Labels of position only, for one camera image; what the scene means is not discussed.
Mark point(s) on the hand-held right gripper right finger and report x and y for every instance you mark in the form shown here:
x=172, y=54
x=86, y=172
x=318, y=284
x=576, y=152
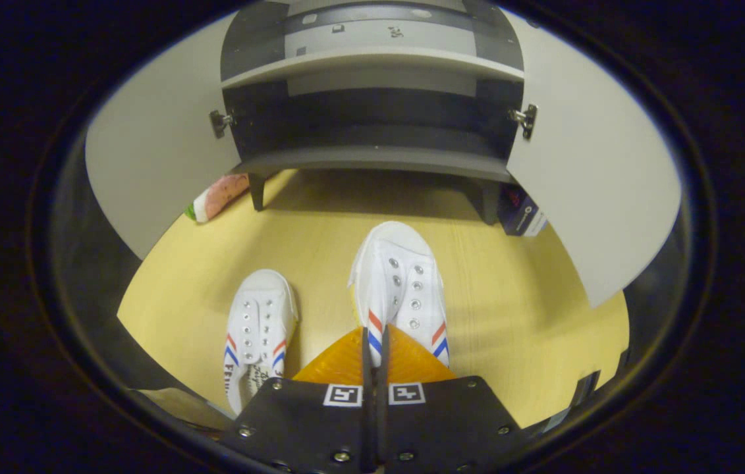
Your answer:
x=438, y=421

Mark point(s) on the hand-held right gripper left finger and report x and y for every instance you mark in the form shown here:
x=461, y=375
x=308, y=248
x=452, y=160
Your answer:
x=306, y=421

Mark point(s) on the white canvas shoe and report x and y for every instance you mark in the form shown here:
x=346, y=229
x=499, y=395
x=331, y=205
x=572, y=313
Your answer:
x=257, y=316
x=398, y=276

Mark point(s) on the white cabinet door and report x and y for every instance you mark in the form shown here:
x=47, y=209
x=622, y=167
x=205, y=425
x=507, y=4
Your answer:
x=596, y=184
x=148, y=151

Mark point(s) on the white and grey shoe cabinet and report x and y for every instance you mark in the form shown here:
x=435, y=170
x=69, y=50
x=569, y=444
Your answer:
x=372, y=62

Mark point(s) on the dark blue box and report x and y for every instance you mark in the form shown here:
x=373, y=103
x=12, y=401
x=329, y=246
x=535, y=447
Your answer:
x=522, y=210

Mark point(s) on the watermelon slice plush toy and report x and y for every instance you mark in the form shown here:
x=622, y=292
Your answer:
x=217, y=197

